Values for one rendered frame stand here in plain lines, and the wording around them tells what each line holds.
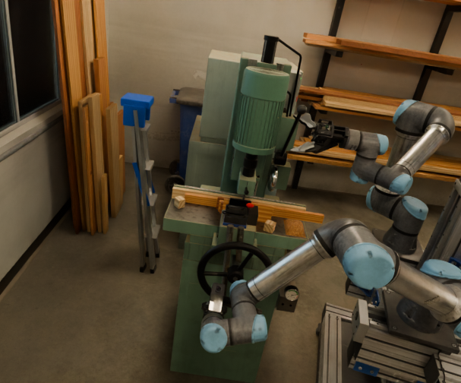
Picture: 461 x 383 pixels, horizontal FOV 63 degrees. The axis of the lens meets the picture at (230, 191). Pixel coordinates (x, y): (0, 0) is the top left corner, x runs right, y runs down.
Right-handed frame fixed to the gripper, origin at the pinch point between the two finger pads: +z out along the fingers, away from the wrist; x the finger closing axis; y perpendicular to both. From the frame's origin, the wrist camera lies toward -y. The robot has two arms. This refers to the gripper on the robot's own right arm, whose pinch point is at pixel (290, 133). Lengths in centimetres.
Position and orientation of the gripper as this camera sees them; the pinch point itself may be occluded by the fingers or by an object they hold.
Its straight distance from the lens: 143.9
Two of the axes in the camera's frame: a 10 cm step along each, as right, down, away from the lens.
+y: 0.7, -3.6, -9.3
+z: -9.9, -1.6, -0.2
